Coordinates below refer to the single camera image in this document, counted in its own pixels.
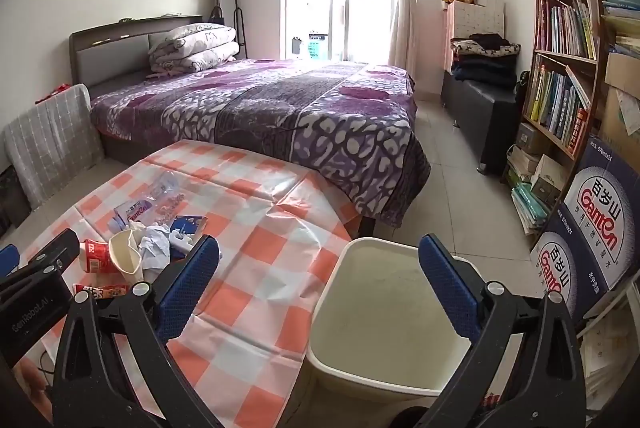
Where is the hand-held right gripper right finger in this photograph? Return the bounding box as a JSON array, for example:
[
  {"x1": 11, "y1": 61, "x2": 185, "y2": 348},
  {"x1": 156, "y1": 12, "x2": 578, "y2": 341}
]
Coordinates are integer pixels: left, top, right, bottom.
[{"x1": 417, "y1": 234, "x2": 586, "y2": 428}]

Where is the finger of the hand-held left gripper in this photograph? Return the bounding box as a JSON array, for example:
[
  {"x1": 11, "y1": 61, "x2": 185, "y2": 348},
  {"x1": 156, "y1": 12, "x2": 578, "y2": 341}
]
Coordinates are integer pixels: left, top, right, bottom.
[
  {"x1": 0, "y1": 244, "x2": 21, "y2": 280},
  {"x1": 20, "y1": 228, "x2": 81, "y2": 270}
]

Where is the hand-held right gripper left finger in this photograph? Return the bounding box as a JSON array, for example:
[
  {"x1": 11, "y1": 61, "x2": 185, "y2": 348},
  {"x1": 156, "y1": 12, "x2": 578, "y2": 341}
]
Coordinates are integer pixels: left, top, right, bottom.
[{"x1": 52, "y1": 235, "x2": 226, "y2": 428}]

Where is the red paper cup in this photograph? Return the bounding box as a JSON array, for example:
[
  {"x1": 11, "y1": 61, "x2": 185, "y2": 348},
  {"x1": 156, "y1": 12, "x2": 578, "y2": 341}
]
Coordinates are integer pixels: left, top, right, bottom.
[{"x1": 79, "y1": 239, "x2": 113, "y2": 274}]

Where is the white plastic bin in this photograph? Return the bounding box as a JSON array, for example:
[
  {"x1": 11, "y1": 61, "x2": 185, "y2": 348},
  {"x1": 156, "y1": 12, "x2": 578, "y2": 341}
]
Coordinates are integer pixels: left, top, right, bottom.
[{"x1": 306, "y1": 235, "x2": 488, "y2": 428}]

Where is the white plastic item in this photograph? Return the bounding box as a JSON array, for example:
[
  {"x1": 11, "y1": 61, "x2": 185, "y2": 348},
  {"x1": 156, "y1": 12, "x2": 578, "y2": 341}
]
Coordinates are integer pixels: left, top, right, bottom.
[{"x1": 169, "y1": 230, "x2": 193, "y2": 254}]

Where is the blue small packet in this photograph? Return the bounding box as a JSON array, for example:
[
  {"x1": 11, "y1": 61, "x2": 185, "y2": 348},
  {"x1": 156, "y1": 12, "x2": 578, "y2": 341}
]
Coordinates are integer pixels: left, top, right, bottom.
[{"x1": 170, "y1": 214, "x2": 208, "y2": 236}]

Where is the red snack wrapper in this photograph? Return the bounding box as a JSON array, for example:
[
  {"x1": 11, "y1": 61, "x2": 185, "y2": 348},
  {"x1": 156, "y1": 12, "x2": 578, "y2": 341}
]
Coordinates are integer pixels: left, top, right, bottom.
[{"x1": 74, "y1": 283, "x2": 132, "y2": 298}]

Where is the white paper cup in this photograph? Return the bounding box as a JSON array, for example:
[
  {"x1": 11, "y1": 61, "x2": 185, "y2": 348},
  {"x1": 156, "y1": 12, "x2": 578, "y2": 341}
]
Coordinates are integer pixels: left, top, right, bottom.
[{"x1": 109, "y1": 228, "x2": 146, "y2": 284}]

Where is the orange checkered tablecloth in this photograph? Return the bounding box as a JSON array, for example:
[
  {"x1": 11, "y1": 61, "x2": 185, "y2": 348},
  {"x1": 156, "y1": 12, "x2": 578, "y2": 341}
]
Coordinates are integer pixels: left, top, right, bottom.
[{"x1": 10, "y1": 139, "x2": 361, "y2": 428}]

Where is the white red label wrapper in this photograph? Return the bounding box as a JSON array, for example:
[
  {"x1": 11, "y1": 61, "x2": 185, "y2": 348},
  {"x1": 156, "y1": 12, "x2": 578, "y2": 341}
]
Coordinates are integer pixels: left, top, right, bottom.
[{"x1": 114, "y1": 202, "x2": 151, "y2": 229}]

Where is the clear plastic Ganten wrapper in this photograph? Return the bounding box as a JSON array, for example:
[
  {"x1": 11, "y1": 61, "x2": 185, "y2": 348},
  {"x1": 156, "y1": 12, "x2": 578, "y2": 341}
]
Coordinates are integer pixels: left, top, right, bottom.
[{"x1": 147, "y1": 173, "x2": 186, "y2": 219}]

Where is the grey checked cushion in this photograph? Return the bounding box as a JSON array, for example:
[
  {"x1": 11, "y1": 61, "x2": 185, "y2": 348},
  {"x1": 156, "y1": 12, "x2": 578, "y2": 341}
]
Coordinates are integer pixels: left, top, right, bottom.
[{"x1": 4, "y1": 84, "x2": 106, "y2": 204}]

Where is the stack of teal booklets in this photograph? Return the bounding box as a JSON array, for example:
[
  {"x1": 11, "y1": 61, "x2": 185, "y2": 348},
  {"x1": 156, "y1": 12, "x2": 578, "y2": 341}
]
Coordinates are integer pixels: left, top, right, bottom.
[{"x1": 510, "y1": 183, "x2": 551, "y2": 236}]

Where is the stack of white books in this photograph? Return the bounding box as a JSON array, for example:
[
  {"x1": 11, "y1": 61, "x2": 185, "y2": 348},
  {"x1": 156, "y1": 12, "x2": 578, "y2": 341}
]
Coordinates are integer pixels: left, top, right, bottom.
[{"x1": 505, "y1": 145, "x2": 538, "y2": 189}]

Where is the white cardboard box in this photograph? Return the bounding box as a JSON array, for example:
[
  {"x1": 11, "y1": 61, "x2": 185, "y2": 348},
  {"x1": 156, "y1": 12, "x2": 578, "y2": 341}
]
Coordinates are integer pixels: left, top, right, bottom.
[{"x1": 530, "y1": 153, "x2": 571, "y2": 204}]

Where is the red item behind cushion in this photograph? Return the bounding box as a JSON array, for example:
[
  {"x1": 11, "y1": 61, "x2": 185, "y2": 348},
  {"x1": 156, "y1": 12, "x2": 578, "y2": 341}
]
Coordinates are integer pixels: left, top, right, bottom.
[{"x1": 35, "y1": 83, "x2": 73, "y2": 105}]

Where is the stack of white papers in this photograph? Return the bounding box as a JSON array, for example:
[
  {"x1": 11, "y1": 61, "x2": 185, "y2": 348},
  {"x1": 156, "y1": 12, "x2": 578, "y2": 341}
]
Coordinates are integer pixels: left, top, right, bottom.
[{"x1": 580, "y1": 308, "x2": 632, "y2": 409}]

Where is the grey storage box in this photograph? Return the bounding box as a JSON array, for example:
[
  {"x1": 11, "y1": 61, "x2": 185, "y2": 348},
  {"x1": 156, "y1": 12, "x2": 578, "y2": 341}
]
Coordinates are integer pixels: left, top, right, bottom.
[{"x1": 517, "y1": 123, "x2": 551, "y2": 154}]

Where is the black bench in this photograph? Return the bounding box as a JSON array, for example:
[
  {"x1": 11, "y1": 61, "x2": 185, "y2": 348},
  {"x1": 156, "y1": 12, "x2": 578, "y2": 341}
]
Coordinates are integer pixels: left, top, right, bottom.
[{"x1": 440, "y1": 70, "x2": 521, "y2": 174}]

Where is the bed with purple bedspread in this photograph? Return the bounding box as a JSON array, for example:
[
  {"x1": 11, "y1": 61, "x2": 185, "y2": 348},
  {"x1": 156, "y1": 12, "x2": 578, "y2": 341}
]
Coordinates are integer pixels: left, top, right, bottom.
[{"x1": 90, "y1": 57, "x2": 432, "y2": 229}]

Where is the grey bed headboard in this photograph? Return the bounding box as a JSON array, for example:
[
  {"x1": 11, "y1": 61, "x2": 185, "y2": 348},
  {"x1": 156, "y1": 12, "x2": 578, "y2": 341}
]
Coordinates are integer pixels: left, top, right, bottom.
[{"x1": 69, "y1": 15, "x2": 206, "y2": 86}]

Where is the row of thick textbooks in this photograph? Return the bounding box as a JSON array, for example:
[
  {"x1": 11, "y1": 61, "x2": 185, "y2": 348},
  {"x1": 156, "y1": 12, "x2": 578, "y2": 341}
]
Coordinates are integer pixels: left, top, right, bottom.
[{"x1": 527, "y1": 63, "x2": 591, "y2": 149}]

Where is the stack of folded clothes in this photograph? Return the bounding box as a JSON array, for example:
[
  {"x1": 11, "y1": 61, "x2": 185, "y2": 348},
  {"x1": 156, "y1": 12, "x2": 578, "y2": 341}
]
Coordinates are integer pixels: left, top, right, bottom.
[{"x1": 450, "y1": 33, "x2": 521, "y2": 89}]

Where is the folded white patterned quilt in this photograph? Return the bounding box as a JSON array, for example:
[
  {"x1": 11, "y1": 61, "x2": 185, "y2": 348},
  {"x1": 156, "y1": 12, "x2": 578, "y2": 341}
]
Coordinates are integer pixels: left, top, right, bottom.
[{"x1": 147, "y1": 23, "x2": 240, "y2": 76}]

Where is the black coat rack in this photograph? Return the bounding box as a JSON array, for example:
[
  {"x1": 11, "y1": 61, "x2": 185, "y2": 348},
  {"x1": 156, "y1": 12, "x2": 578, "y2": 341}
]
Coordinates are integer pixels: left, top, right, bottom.
[{"x1": 215, "y1": 0, "x2": 249, "y2": 59}]

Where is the green crate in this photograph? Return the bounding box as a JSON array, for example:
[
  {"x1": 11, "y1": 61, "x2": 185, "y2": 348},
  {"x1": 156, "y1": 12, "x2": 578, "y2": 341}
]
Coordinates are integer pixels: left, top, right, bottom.
[{"x1": 300, "y1": 30, "x2": 328, "y2": 59}]

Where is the brown cardboard box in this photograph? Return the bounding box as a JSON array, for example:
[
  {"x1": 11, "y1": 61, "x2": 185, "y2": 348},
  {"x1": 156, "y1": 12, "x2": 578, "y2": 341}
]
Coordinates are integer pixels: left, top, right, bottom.
[{"x1": 600, "y1": 50, "x2": 640, "y2": 159}]

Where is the row of thin colourful books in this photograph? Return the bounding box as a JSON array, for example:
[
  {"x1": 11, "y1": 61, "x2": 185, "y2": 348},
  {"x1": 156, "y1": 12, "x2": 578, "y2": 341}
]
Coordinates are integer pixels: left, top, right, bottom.
[{"x1": 535, "y1": 0, "x2": 601, "y2": 59}]

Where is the stack of papers and folders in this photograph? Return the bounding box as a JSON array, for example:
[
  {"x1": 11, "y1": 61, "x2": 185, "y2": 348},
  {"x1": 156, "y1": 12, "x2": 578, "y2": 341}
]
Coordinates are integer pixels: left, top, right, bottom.
[{"x1": 600, "y1": 0, "x2": 640, "y2": 54}]

